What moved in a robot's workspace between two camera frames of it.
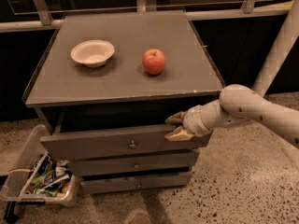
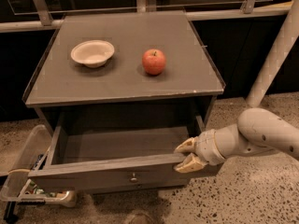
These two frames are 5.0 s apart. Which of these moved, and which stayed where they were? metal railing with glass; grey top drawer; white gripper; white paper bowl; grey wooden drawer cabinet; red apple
Moved: white gripper; grey top drawer
Stayed: grey wooden drawer cabinet; white paper bowl; metal railing with glass; red apple
